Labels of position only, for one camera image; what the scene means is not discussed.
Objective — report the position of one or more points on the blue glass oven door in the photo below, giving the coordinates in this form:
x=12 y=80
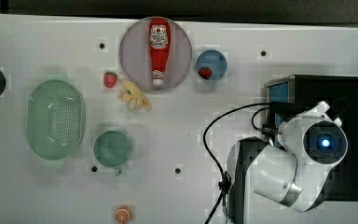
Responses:
x=277 y=93

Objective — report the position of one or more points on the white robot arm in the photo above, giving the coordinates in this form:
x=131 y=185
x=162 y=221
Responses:
x=290 y=170

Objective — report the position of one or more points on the black silver toaster oven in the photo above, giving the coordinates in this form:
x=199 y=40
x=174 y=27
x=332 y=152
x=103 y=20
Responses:
x=341 y=94

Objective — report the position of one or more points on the red strawberry in bowl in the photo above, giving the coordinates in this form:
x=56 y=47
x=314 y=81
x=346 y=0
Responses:
x=205 y=73

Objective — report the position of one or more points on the yellow toy banana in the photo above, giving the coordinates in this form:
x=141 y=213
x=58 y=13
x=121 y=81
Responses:
x=133 y=96

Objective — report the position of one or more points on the blue small bowl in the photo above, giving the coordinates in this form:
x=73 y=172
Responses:
x=214 y=60

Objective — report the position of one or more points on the red toy strawberry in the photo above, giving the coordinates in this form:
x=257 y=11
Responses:
x=110 y=80

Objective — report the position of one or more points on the grey round plate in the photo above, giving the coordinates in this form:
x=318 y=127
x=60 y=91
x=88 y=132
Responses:
x=136 y=60

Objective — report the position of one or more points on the red ketchup bottle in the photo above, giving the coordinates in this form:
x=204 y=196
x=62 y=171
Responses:
x=159 y=47

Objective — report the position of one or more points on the orange slice toy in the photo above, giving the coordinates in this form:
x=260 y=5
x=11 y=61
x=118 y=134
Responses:
x=123 y=215

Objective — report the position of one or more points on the green oval colander basket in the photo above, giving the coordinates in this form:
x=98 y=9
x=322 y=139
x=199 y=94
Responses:
x=56 y=120

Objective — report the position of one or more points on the green cup with handle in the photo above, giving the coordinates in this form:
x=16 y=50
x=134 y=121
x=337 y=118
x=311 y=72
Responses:
x=113 y=149

